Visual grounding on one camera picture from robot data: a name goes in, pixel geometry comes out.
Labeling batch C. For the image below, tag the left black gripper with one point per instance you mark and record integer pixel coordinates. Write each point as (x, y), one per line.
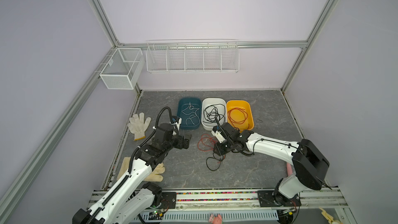
(180, 145)

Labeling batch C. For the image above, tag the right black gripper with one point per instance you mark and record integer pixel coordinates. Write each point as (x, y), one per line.
(218, 150)

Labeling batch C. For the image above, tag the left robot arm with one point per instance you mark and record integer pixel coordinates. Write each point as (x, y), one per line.
(130, 195)

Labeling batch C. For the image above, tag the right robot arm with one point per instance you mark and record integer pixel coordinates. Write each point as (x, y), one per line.
(310, 166)

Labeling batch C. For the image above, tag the teal plastic bin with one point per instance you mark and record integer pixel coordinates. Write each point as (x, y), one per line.
(190, 111)

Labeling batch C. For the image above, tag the yellow plastic bin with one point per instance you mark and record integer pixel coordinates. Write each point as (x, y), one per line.
(239, 115)

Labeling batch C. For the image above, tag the beige rubber glove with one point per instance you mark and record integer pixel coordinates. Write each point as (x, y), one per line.
(155, 176)

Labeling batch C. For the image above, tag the white cotton glove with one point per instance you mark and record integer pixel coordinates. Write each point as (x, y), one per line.
(138, 124)

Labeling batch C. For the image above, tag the pink object at bottom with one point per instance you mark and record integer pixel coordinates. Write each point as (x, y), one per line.
(215, 219)

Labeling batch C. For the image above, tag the pink purple brush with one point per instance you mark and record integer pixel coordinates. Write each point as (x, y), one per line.
(289, 169)

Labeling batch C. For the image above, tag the small white mesh basket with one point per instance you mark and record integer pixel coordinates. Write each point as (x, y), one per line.
(122, 70)

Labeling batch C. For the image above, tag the cream object bottom right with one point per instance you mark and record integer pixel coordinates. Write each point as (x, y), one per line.
(329, 217)

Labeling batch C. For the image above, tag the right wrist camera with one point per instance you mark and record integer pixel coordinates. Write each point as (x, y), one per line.
(217, 134)

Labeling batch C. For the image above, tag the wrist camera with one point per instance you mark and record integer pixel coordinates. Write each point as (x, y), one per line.
(217, 134)
(176, 122)

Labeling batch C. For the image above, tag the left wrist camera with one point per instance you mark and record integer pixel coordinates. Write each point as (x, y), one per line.
(176, 122)

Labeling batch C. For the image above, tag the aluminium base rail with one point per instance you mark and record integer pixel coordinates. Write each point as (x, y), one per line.
(248, 199)

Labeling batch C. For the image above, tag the long white wire rack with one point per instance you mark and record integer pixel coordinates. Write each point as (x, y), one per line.
(193, 56)

